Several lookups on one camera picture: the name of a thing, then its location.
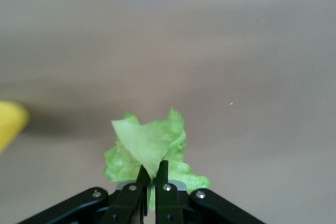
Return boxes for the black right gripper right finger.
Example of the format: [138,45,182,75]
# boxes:
[154,160,263,224]

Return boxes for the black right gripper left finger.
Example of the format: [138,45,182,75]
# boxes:
[17,165,152,224]

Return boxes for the green lettuce leaf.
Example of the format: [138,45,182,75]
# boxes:
[103,107,211,211]

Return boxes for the yellow mustard squeeze bottle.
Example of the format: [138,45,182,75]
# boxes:
[0,100,30,155]

